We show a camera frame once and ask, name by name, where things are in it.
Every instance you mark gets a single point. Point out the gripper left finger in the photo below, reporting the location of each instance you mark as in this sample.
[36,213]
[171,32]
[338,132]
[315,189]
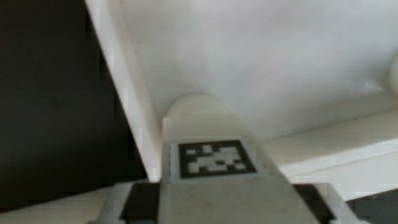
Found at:
[130,205]

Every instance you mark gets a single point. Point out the white U-shaped obstacle fence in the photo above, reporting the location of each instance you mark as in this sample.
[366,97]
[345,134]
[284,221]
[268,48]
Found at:
[89,208]

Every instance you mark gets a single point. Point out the white square tabletop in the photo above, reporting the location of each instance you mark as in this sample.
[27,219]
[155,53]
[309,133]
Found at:
[290,58]

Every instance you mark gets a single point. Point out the white table leg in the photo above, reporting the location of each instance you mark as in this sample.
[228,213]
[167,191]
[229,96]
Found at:
[222,186]

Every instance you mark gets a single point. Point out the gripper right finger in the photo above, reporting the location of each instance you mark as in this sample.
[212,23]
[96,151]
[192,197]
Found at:
[325,204]

